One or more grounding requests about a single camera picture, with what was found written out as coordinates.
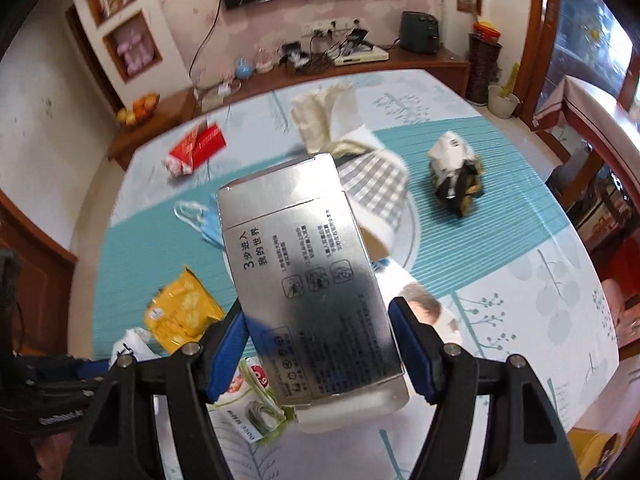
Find blue face mask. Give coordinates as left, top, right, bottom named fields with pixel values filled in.
left=173, top=200, right=226, bottom=251

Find white wall socket strip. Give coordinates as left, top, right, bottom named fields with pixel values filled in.
left=300, top=19, right=362, bottom=33

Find table with patterned tablecloth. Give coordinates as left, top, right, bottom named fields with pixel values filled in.
left=65, top=67, right=621, bottom=480

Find small wooden drawer cabinet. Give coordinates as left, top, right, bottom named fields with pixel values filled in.
left=107, top=91, right=198, bottom=161

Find fruit bowl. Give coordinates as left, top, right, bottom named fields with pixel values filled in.
left=116, top=92, right=161, bottom=126

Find white green packet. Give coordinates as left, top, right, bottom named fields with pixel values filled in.
left=215, top=357, right=296, bottom=446

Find white black crumpled packet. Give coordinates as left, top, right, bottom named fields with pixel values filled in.
left=426, top=131, right=486, bottom=217

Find yellow wooden stool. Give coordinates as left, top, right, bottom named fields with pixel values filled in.
left=567, top=425, right=621, bottom=480

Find brown wooden door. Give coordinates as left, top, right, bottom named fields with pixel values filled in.
left=0, top=190, right=78, bottom=356

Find yellow snack packet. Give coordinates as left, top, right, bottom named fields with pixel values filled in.
left=143, top=266, right=226, bottom=353

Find dark green air fryer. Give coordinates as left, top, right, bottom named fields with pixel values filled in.
left=400, top=11, right=442, bottom=55

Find pink tablecloth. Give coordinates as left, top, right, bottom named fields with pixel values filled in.
left=532, top=75, right=640, bottom=361

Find red and yellow bowls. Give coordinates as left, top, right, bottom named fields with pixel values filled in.
left=472, top=21, right=501, bottom=43

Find wooden dining table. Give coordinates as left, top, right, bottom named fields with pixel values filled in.
left=545, top=125, right=640, bottom=261

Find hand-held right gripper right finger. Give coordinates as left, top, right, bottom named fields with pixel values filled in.
left=389, top=296, right=583, bottom=480

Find silver printed box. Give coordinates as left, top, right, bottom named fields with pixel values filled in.
left=216, top=152, right=411, bottom=433

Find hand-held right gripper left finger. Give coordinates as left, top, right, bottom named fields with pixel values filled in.
left=62, top=299, right=250, bottom=480

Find grey checked paper cup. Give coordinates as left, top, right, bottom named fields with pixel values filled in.
left=339, top=150, right=408, bottom=256

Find black television cable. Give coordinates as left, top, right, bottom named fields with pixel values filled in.
left=189, top=0, right=223, bottom=91

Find black handheld device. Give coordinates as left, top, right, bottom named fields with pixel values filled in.
left=345, top=27, right=373, bottom=53

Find long wooden television cabinet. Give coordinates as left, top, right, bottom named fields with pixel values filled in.
left=192, top=47, right=471, bottom=111

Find wooden framed glass door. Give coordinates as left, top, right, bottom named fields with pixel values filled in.
left=515, top=0, right=640, bottom=126

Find white set-top box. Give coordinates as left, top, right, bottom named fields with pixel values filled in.
left=334, top=45, right=391, bottom=67

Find red snack packet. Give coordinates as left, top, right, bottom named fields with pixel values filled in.
left=165, top=120, right=228, bottom=177

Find white bucket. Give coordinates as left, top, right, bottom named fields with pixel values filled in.
left=487, top=85, right=521, bottom=120

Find cream cloth gloves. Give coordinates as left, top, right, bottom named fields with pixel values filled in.
left=291, top=84, right=386, bottom=158

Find white crumpled plastic bag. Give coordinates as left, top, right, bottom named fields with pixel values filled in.
left=111, top=327, right=161, bottom=361

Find tall dark wicker basket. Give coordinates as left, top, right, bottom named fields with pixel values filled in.
left=467, top=32, right=502, bottom=106

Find red white face print box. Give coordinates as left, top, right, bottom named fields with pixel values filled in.
left=372, top=260, right=463, bottom=346

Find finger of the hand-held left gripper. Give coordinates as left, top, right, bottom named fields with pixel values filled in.
left=35, top=356, right=112, bottom=385

